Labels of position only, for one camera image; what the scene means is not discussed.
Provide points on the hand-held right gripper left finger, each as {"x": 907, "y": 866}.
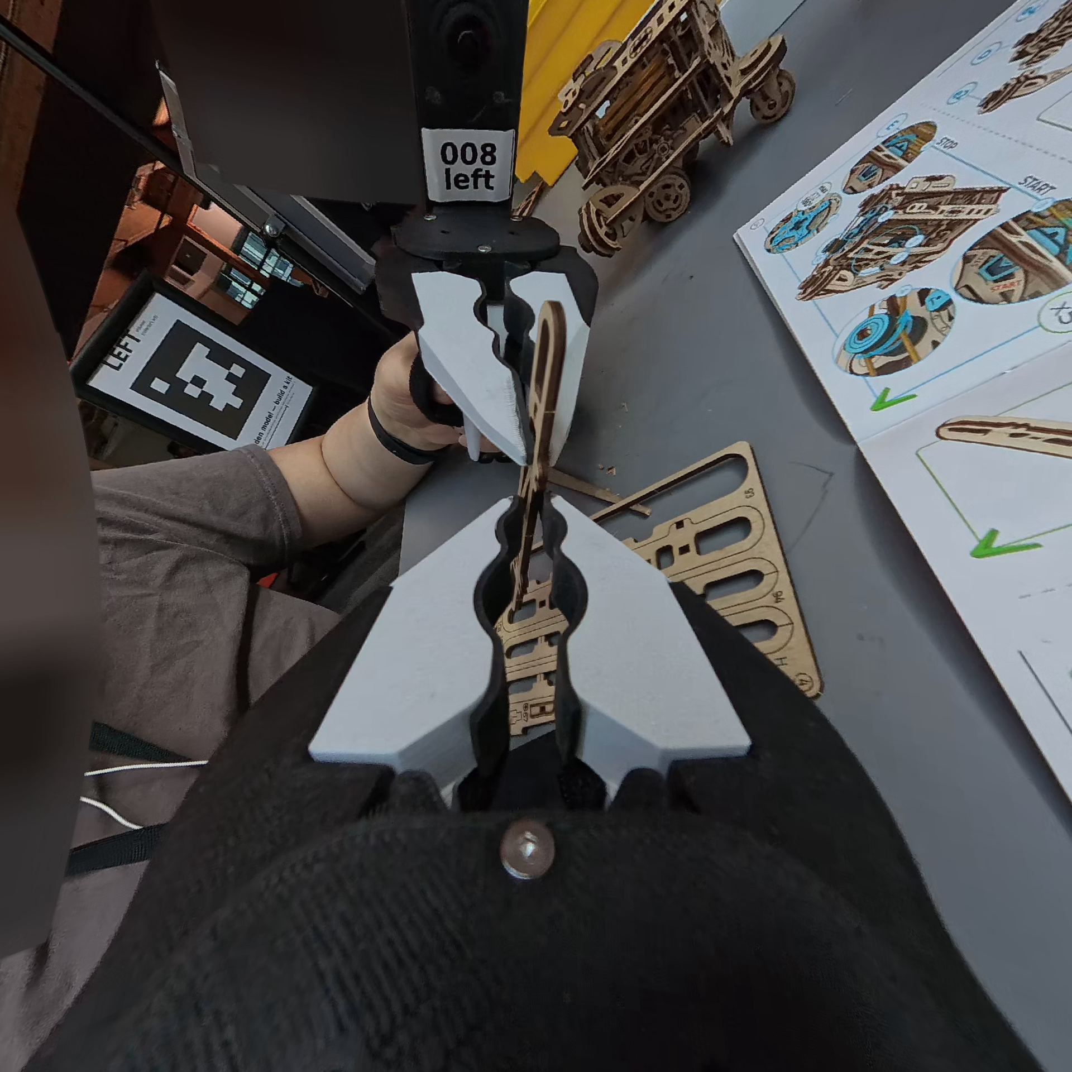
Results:
{"x": 402, "y": 670}

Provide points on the dark flat panel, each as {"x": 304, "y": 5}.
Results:
{"x": 293, "y": 92}

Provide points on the grey metal rail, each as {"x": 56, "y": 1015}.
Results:
{"x": 327, "y": 251}

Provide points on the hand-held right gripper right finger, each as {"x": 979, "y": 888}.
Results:
{"x": 645, "y": 670}

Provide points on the black framed marker sign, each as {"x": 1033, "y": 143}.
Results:
{"x": 193, "y": 377}

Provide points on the plywood parts sheet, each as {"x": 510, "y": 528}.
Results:
{"x": 791, "y": 645}

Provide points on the person's left hand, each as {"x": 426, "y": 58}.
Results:
{"x": 392, "y": 377}

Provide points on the illustrated instruction booklet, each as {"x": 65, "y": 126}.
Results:
{"x": 946, "y": 519}

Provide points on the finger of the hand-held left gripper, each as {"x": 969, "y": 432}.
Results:
{"x": 572, "y": 377}
{"x": 456, "y": 352}

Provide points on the thin wooden stick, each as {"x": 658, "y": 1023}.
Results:
{"x": 603, "y": 494}

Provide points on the wooden lattice scrap sheet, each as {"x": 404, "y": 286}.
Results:
{"x": 529, "y": 201}

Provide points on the slotted wooden model strip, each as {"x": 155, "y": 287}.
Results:
{"x": 536, "y": 435}

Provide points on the person's left forearm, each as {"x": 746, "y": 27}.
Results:
{"x": 352, "y": 477}

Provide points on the assembled wooden model vehicle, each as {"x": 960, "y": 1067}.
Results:
{"x": 645, "y": 109}

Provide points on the stacked yellow plastic bins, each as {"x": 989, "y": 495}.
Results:
{"x": 553, "y": 84}

